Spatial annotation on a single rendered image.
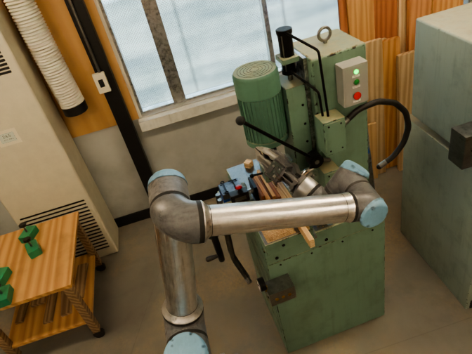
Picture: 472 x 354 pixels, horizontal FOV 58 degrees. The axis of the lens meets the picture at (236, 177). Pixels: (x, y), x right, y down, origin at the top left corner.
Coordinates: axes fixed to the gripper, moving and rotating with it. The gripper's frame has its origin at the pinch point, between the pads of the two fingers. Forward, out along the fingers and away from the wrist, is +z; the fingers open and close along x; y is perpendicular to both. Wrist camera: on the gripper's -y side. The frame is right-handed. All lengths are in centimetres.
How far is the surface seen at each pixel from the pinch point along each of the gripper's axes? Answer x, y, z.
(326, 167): -4.4, -29.6, -18.7
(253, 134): 0.1, -13.7, 9.6
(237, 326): 110, -74, -27
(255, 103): -11.3, -6.0, 13.3
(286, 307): 65, -49, -42
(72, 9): 16, -42, 151
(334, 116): -23.2, -19.9, -10.9
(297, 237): 23.9, -22.1, -27.6
